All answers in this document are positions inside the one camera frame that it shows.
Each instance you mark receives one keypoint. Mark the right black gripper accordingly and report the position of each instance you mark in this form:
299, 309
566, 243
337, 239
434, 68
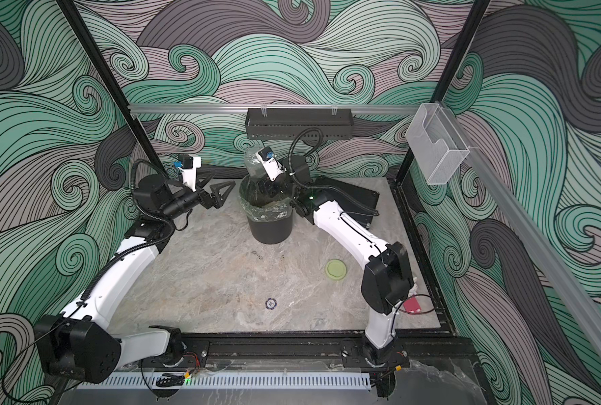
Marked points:
268, 188

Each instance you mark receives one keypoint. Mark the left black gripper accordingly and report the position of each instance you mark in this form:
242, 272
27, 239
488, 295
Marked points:
213, 201

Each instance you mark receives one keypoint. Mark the clear oatmeal jar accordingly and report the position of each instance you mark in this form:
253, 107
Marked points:
254, 167

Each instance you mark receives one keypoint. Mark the light green jar lid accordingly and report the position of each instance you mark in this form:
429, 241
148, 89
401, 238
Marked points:
336, 270

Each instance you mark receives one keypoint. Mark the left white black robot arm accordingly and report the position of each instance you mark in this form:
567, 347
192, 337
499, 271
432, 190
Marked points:
76, 343

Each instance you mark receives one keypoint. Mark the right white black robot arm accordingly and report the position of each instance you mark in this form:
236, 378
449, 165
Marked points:
387, 280

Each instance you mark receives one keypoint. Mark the clear green bin liner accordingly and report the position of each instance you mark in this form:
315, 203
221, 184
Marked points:
261, 206

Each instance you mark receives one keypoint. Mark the black trash bin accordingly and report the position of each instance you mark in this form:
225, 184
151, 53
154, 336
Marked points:
272, 233

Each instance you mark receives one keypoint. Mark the black flat tray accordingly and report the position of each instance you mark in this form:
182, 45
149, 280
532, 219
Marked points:
359, 206

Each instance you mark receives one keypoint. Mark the pink white small object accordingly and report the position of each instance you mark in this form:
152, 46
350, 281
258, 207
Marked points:
412, 306

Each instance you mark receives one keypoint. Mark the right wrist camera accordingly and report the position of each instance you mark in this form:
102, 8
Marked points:
270, 163

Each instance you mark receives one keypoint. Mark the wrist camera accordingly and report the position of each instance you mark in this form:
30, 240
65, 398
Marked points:
187, 165
270, 163

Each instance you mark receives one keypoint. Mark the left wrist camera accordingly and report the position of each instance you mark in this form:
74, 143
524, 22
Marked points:
187, 165

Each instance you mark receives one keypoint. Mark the black wall shelf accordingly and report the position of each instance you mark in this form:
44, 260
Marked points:
286, 124

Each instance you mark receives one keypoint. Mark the aluminium back wall rail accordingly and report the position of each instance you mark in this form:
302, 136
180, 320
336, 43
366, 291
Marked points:
210, 108

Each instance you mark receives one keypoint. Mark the aluminium wall rail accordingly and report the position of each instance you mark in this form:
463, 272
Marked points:
210, 108
534, 162

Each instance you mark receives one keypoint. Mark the clear mesh wall holder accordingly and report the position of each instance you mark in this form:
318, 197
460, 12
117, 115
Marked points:
435, 136

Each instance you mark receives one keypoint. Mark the white slotted cable duct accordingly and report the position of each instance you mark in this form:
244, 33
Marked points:
240, 380

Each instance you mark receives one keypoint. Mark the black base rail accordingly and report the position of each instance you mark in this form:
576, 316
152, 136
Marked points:
347, 348

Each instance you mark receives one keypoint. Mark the aluminium right wall rail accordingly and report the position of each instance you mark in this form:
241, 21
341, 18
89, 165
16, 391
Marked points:
534, 162

